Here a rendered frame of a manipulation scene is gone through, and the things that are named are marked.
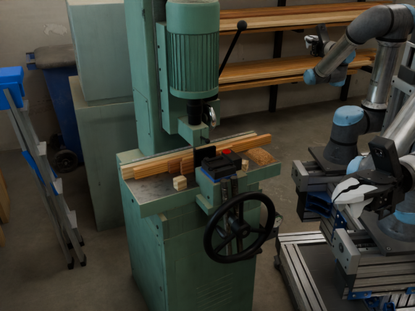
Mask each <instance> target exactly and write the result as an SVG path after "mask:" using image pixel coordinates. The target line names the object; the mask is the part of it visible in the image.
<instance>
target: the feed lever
mask: <svg viewBox="0 0 415 311"><path fill-rule="evenodd" d="M237 28H238V30H237V33H236V35H235V37H234V39H233V41H232V43H231V45H230V47H229V49H228V51H227V54H226V56H225V58H224V60H223V63H222V65H221V66H220V69H219V77H220V75H221V73H222V71H223V69H224V67H225V65H226V63H227V61H228V58H229V57H230V54H231V52H232V50H233V48H234V46H235V44H236V42H237V40H238V37H239V35H240V33H241V31H244V30H246V28H247V22H246V21H244V20H240V21H239V22H238V23H237ZM217 97H218V93H217V94H216V95H214V96H212V97H207V98H204V99H203V100H204V101H205V102H208V101H214V100H216V99H217Z"/></svg>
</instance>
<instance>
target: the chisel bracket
mask: <svg viewBox="0 0 415 311"><path fill-rule="evenodd" d="M177 125H178V134H179V135H180V136H182V137H183V138H184V139H185V140H186V141H187V142H188V143H190V144H191V145H192V146H193V147H195V146H199V145H202V144H206V143H205V141H204V140H203V139H201V138H200V136H203V137H205V138H206V139H207V138H208V139H209V127H208V126H207V125H206V124H205V123H203V122H202V121H201V124H199V125H190V124H189V123H188V116H187V115H186V116H183V117H178V118H177Z"/></svg>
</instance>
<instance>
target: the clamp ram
mask: <svg viewBox="0 0 415 311"><path fill-rule="evenodd" d="M213 157H216V146H215V145H213V146H209V147H204V148H201V149H197V150H194V151H193V160H194V171H195V168H196V167H200V166H201V161H202V160H204V159H210V158H213Z"/></svg>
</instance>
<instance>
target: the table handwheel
mask: <svg viewBox="0 0 415 311"><path fill-rule="evenodd" d="M248 200H258V201H261V202H263V203H264V204H265V205H266V207H267V213H268V216H267V222H266V225H265V227H264V229H260V228H252V227H251V226H250V225H249V224H248V223H247V222H246V221H245V220H244V219H243V209H244V201H248ZM237 204H239V215H238V217H237V216H236V215H235V214H234V213H233V212H232V211H231V210H230V209H231V208H232V207H234V206H235V205H237ZM228 210H230V216H229V218H228V223H229V224H230V225H231V227H230V229H231V231H232V234H231V235H230V236H229V237H228V238H227V239H226V240H224V241H223V242H222V243H221V244H220V245H219V246H217V247H216V248H215V249H213V247H212V234H213V231H214V228H215V227H216V225H217V223H218V222H219V220H220V219H221V218H222V217H223V215H224V214H225V213H226V212H227V211H228ZM274 223H275V206H274V203H273V202H272V200H271V199H270V197H268V196H267V195H265V194H263V193H260V192H257V191H248V192H244V193H240V194H237V195H236V196H233V197H231V198H230V199H229V200H227V201H225V202H224V203H223V204H222V205H221V206H220V207H219V208H218V209H217V210H216V211H215V212H214V213H213V215H212V217H211V218H210V219H209V221H208V223H207V225H206V228H205V231H204V236H203V246H204V250H205V252H206V253H207V255H208V256H209V258H210V259H212V260H213V261H215V262H218V263H235V262H238V261H241V260H243V259H245V258H247V257H249V256H250V255H251V254H253V253H254V252H256V251H257V250H258V249H259V248H260V247H261V246H262V245H263V244H264V242H265V241H266V239H267V238H268V237H269V235H270V233H271V231H272V229H273V227H274ZM250 232H253V233H261V234H260V236H259V237H258V239H257V240H255V242H254V243H252V245H250V246H249V247H248V248H246V249H245V250H243V251H241V252H239V253H237V254H234V255H220V254H218V252H219V251H220V250H221V249H223V248H224V247H225V246H226V245H227V244H228V243H229V242H230V241H231V240H232V239H233V238H235V237H237V238H238V239H243V238H246V237H247V236H248V235H249V234H250Z"/></svg>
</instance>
